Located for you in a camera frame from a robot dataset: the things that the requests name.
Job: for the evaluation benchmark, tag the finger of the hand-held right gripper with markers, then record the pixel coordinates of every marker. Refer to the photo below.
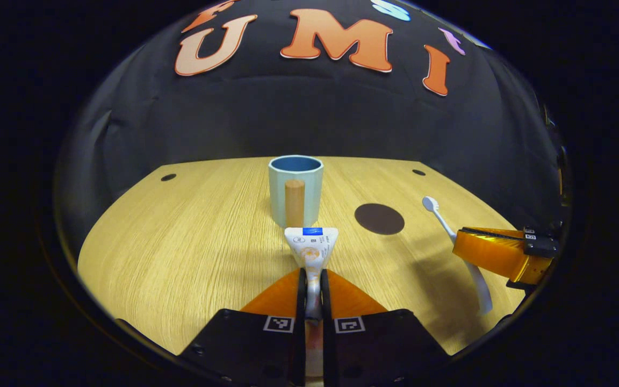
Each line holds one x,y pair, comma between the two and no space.
495,252

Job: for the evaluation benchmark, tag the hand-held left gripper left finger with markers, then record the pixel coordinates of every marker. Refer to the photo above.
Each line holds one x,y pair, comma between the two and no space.
256,355

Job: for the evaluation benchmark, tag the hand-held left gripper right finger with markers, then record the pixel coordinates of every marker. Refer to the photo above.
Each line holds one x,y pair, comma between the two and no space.
374,355

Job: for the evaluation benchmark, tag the white toothbrush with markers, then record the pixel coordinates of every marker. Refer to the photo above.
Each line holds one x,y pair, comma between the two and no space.
479,285

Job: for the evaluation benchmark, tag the dark brown round coaster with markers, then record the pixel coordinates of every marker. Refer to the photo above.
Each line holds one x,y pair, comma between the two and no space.
379,219

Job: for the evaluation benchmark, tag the white toothpaste tube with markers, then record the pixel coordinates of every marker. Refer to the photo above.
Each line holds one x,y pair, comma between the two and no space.
311,247

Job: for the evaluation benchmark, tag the black backdrop cloth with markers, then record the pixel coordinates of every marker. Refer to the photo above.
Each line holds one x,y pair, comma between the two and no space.
288,113

